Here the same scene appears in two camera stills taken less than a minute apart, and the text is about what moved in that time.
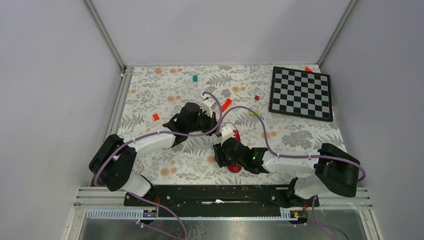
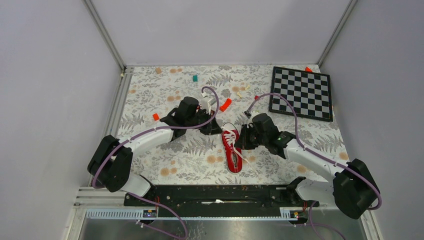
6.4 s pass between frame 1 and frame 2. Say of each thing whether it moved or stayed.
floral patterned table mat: stayed
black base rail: stayed
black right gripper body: moved
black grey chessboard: stayed
